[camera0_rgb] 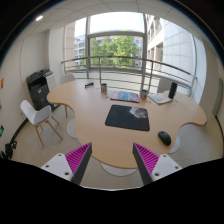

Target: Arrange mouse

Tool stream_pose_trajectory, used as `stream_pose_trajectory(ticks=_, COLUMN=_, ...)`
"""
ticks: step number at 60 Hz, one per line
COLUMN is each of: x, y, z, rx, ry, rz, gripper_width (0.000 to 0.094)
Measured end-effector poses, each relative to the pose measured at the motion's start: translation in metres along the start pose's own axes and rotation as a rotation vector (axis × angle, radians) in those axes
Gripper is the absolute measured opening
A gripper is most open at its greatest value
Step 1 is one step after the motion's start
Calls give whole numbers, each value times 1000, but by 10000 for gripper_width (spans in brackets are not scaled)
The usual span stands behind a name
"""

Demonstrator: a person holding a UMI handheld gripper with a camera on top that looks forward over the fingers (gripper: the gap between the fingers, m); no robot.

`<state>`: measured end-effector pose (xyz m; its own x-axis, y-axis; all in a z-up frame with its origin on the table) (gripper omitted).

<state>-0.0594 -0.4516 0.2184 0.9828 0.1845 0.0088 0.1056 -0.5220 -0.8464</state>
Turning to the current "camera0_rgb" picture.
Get white patterned mug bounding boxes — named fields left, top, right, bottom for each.
left=140, top=89, right=148, bottom=99

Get metal window railing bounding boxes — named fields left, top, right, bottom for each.
left=61, top=56, right=196, bottom=95

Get white chair far right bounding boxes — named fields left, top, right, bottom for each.
left=157, top=78, right=171, bottom=93

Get open white notebook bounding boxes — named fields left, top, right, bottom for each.
left=148, top=93, right=171, bottom=104

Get black upright speaker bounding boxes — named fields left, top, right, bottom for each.
left=168, top=82, right=178, bottom=99

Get white chair behind table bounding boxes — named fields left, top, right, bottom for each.
left=60, top=74, right=75, bottom=84

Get black office printer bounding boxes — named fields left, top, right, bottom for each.
left=26, top=69, right=53, bottom=110

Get wooden meeting table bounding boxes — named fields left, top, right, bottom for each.
left=47, top=79, right=206, bottom=169

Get black mouse pad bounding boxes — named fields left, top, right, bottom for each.
left=105, top=105, right=150, bottom=131

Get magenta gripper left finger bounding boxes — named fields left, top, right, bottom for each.
left=42, top=142, right=92, bottom=185

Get black computer mouse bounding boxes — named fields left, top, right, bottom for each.
left=158, top=131, right=171, bottom=146

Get colourful magazine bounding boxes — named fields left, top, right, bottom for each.
left=110, top=91, right=140, bottom=103

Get white chair wooden legs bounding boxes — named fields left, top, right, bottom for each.
left=20, top=100, right=61, bottom=142

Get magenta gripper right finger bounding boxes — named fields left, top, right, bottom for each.
left=132, top=143, right=181, bottom=185

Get dark red mug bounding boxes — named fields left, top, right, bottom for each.
left=101, top=83, right=107, bottom=93

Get dark blue stapler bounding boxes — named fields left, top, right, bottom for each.
left=85, top=82, right=94, bottom=88

